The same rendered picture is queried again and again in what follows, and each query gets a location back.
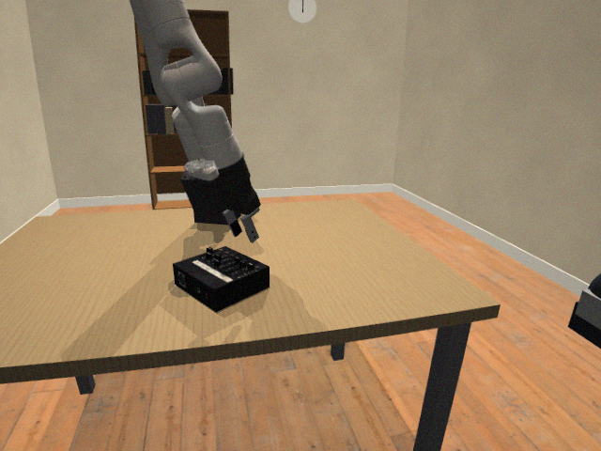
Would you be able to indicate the black lighting desk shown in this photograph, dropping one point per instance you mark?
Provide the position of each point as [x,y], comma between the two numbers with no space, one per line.
[219,281]

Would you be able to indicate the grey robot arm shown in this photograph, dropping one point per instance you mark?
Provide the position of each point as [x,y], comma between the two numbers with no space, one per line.
[182,83]

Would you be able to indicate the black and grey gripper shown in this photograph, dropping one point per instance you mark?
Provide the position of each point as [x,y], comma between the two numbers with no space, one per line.
[233,179]

